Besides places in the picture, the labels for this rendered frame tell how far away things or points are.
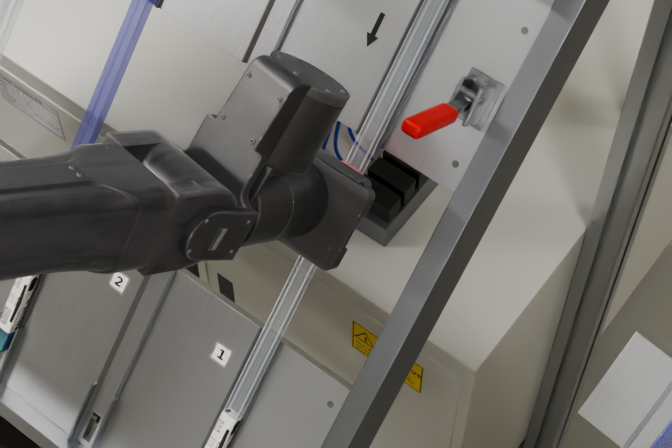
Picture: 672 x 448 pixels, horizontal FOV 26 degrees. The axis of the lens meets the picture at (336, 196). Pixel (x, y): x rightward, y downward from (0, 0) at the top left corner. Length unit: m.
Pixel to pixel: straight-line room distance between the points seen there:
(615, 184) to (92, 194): 0.72
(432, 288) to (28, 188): 0.40
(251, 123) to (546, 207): 0.66
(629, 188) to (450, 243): 0.37
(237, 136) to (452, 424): 0.71
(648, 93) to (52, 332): 0.55
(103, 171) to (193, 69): 0.78
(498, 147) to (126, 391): 0.40
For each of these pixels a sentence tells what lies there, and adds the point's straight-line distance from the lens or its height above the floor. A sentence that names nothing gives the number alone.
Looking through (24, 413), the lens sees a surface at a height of 0.73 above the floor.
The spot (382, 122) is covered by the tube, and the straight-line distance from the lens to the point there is 1.07.
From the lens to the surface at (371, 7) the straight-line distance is 1.08.
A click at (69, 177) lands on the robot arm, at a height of 1.23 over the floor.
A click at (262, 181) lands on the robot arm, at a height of 1.13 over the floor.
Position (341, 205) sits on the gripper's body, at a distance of 1.00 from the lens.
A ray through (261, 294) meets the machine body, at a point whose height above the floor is 0.47.
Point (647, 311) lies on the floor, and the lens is 2.17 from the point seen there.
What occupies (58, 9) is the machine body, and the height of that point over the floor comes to 0.62.
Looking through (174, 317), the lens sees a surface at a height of 0.83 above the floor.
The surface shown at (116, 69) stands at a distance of 1.18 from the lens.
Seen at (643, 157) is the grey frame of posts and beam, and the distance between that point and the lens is 1.35.
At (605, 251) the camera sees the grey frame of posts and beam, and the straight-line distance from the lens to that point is 1.51.
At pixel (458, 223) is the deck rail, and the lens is 1.06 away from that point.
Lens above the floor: 1.90
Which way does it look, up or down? 59 degrees down
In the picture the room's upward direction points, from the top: straight up
